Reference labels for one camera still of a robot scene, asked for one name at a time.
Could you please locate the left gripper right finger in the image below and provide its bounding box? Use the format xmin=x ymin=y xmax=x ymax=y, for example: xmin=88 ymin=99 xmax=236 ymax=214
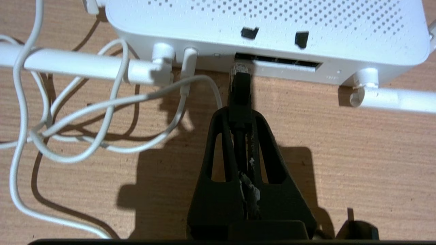
xmin=250 ymin=110 xmax=318 ymax=239

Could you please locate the black ethernet cable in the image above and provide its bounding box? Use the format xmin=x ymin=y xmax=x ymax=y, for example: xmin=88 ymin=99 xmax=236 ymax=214
xmin=228 ymin=63 xmax=255 ymax=177

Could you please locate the thin white adapter cable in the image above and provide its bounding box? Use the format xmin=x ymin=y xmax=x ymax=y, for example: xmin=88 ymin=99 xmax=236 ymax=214
xmin=0 ymin=0 xmax=223 ymax=239

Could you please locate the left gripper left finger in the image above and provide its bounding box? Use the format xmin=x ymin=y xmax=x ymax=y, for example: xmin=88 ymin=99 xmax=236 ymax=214
xmin=187 ymin=107 xmax=245 ymax=239

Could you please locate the white router with antennas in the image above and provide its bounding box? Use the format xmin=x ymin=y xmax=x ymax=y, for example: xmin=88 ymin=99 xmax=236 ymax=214
xmin=0 ymin=0 xmax=436 ymax=114

